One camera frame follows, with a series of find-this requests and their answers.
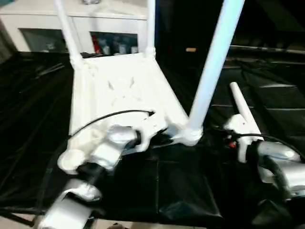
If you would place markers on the white plastic table leg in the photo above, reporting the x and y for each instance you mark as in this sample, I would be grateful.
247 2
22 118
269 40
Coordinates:
150 26
243 109
214 66
68 31

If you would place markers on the white plastic table top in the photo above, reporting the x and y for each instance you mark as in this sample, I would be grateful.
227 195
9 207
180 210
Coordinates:
119 95

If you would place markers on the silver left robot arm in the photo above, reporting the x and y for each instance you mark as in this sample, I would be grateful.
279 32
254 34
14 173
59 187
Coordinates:
107 155

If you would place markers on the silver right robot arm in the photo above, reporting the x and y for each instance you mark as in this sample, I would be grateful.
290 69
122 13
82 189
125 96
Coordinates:
281 162

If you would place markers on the black mat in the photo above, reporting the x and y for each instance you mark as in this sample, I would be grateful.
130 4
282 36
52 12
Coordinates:
166 186

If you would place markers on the silver metal bar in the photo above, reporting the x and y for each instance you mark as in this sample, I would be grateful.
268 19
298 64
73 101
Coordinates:
267 49

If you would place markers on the black case with yellow label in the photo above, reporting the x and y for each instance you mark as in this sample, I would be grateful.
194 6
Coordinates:
181 23

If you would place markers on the red fire extinguisher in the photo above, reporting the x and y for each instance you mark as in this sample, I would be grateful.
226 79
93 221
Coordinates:
95 44

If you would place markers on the small silver grey object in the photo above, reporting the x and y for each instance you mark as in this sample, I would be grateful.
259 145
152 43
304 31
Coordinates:
91 2

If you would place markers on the white cabinet with windows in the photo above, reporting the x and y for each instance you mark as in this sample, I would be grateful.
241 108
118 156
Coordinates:
35 19

